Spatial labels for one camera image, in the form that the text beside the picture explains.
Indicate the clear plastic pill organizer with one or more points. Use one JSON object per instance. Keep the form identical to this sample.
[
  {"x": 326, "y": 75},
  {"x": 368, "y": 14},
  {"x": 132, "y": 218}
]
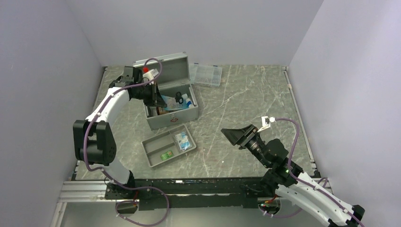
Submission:
[{"x": 205, "y": 75}]

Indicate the brown bottle orange cap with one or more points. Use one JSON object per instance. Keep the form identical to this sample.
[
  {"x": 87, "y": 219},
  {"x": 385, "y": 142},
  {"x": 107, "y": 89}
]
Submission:
[{"x": 161, "y": 111}]

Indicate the grey metal medicine case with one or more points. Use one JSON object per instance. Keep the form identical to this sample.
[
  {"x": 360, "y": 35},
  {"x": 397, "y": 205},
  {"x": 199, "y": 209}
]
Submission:
[{"x": 174, "y": 78}]

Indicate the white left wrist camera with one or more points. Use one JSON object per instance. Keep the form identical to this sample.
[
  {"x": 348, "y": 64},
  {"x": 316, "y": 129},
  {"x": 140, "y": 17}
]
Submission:
[{"x": 149, "y": 74}]

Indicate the black handled scissors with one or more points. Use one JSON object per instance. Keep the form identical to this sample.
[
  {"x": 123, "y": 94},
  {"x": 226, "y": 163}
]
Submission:
[{"x": 178, "y": 98}]

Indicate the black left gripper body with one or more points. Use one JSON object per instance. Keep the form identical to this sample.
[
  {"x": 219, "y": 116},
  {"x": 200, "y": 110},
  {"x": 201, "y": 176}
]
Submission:
[{"x": 144, "y": 93}]

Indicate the alcohol wipes zip bag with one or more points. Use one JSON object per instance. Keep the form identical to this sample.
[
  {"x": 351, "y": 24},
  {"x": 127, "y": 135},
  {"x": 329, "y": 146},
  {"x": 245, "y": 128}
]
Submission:
[{"x": 183, "y": 141}]

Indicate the white blue bandage roll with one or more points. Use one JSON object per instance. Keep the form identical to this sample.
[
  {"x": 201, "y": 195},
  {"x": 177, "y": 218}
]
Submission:
[{"x": 188, "y": 101}]

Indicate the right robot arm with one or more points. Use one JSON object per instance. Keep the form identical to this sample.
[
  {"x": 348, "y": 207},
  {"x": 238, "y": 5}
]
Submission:
[{"x": 286, "y": 179}]

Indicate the blue white mask pack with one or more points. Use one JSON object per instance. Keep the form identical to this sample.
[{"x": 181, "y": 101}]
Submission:
[{"x": 172, "y": 105}]

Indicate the grey plastic divided tray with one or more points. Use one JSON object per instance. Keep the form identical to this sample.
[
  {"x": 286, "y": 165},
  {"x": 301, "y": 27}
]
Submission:
[{"x": 163, "y": 142}]

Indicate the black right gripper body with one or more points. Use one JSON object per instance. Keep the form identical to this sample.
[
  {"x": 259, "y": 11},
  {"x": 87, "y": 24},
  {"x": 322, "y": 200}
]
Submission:
[{"x": 255, "y": 146}]

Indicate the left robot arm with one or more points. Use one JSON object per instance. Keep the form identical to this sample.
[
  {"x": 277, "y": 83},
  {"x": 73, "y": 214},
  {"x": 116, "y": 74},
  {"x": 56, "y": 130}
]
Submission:
[{"x": 94, "y": 143}]

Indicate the green wind oil box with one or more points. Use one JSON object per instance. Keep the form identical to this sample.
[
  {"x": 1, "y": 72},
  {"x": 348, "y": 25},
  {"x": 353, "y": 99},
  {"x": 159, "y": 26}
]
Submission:
[{"x": 167, "y": 155}]

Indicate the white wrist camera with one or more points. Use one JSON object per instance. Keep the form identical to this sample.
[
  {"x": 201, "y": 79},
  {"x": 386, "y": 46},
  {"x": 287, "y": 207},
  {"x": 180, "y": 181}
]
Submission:
[
  {"x": 149, "y": 74},
  {"x": 266, "y": 122}
]

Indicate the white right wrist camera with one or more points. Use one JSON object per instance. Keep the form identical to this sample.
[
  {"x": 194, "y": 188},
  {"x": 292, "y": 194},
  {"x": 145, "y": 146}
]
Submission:
[{"x": 266, "y": 122}]

